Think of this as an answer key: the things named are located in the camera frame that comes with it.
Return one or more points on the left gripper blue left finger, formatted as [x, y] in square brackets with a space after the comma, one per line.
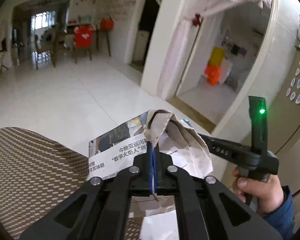
[99, 209]

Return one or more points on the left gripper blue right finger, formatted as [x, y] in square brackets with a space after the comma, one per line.
[205, 208]

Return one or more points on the newspaper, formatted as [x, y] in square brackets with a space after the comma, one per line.
[199, 163]

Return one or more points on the blue jacket sleeve forearm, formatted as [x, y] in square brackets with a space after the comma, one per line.
[282, 218]

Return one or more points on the person's right hand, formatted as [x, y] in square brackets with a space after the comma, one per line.
[270, 194]

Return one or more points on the brown polka dot tablecloth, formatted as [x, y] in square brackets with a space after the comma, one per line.
[36, 174]

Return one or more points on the orange plastic stool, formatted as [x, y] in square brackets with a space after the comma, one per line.
[212, 74]

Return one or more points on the yellow box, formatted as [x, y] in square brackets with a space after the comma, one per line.
[217, 56]

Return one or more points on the wooden dining chair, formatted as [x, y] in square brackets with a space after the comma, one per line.
[47, 47]

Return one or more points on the pink lace door curtain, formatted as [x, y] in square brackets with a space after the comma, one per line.
[194, 13]

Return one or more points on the chair with red jersey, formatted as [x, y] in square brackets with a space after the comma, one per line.
[83, 35]

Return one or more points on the coat stand with clothes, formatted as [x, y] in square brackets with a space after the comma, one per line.
[3, 51]

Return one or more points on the wooden dining table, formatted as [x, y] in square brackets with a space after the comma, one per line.
[61, 34]

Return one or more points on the red gift bag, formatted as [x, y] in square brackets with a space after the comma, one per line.
[106, 23]

